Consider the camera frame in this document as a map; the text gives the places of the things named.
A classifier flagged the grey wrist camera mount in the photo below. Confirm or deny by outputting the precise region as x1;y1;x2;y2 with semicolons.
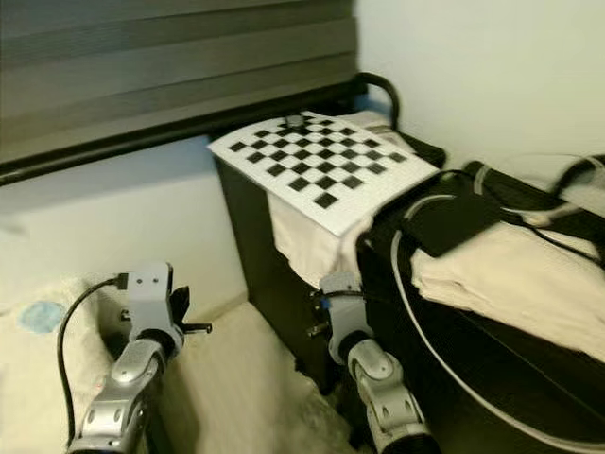
320;271;362;341
123;262;176;334

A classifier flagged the white cloth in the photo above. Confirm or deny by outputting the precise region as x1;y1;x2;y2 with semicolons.
267;189;398;289

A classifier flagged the black white checkerboard sheet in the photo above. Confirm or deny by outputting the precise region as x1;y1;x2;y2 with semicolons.
208;112;441;237

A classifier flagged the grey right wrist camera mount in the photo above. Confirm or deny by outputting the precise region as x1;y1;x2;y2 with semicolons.
320;271;362;341

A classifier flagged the black window sill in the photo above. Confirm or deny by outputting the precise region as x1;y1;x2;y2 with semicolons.
0;80;365;185

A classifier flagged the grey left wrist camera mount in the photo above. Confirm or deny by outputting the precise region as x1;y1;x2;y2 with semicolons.
123;262;176;334

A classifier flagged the grey window blind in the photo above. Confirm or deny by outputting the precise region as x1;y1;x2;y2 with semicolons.
0;0;355;162

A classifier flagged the grey white cable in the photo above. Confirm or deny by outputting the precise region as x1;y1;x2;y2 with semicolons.
388;194;605;453

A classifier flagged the black flat pouch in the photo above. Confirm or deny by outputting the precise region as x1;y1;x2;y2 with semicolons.
399;192;504;258

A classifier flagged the tall black suitcase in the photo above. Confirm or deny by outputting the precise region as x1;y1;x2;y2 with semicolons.
213;132;447;393

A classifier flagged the cream folded cloth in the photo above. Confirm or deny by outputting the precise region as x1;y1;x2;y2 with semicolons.
411;222;605;365

